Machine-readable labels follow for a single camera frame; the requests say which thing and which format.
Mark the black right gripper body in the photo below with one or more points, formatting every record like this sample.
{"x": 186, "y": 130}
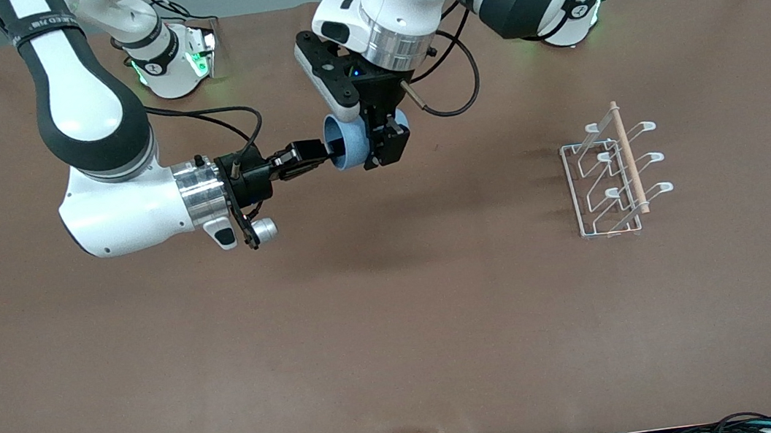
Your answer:
{"x": 252, "y": 181}

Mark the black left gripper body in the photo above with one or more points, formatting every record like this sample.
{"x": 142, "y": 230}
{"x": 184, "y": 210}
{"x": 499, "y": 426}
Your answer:
{"x": 379, "y": 96}

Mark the blue plastic cup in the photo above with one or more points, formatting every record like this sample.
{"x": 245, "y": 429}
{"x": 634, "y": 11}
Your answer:
{"x": 347, "y": 144}

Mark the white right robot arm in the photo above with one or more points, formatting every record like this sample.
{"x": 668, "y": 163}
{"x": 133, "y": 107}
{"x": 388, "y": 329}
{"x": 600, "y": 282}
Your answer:
{"x": 106, "y": 218}

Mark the brown table cover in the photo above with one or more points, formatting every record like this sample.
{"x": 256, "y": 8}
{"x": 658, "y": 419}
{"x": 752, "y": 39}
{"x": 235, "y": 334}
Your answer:
{"x": 367, "y": 307}

